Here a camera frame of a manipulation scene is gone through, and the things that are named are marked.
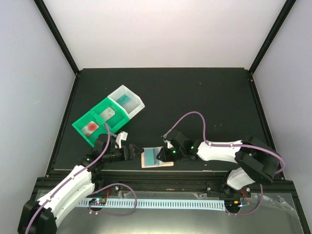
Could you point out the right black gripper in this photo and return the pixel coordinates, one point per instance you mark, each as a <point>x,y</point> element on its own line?
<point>165,157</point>

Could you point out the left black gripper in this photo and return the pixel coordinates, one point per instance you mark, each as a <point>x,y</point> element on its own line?
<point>130,156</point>

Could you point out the tan card holder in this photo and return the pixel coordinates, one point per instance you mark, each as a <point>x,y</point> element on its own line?
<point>162,164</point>

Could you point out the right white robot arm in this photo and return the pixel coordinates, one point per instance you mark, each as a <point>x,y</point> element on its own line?
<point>257,162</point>

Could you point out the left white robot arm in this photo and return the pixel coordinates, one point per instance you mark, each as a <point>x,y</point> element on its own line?
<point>45,215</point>

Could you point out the floral card in bin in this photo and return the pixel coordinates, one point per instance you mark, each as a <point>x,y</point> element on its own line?
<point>107,113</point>

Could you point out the teal card in bin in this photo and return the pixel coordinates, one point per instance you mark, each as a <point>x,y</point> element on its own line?
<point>124,99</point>

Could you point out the red dot card in bin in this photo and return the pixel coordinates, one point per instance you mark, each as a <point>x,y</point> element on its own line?
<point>89,128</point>

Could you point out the green bin middle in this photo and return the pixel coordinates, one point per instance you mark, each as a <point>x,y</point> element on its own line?
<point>116,122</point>

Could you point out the green bin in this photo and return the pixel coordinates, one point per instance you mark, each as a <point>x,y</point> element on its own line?
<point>116,122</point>
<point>86,118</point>

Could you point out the white translucent bin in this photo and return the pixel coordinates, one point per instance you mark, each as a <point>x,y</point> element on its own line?
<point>133,107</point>

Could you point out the green bin near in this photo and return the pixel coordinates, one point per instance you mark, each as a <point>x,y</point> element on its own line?
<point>86,118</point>

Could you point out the left controller board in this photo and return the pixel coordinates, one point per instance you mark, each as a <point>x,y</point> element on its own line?
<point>97,202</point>

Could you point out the controller board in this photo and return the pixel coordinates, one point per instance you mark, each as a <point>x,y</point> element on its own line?
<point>97,202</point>
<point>236,203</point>

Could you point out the right controller board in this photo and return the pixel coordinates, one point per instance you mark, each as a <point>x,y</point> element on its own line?
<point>236,203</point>

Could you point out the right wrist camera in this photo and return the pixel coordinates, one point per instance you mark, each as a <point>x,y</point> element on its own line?
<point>167,137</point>

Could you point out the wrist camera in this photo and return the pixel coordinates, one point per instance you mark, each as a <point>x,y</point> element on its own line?
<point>167,137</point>
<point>121,137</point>

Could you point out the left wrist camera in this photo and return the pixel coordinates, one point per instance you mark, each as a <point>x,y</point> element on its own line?
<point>121,137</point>

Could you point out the white slotted cable duct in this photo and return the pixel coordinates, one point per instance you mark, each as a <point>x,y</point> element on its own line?
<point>214,205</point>

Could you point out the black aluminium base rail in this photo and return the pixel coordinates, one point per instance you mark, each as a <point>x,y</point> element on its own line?
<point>160,181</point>

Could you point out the left black frame post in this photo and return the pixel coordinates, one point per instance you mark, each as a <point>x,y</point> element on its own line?
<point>40,4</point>

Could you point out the black frame post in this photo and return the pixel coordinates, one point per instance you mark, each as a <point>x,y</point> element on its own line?
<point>280,19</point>
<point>40,4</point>

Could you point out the right black frame post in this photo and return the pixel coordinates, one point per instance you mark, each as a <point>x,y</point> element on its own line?
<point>280,19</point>

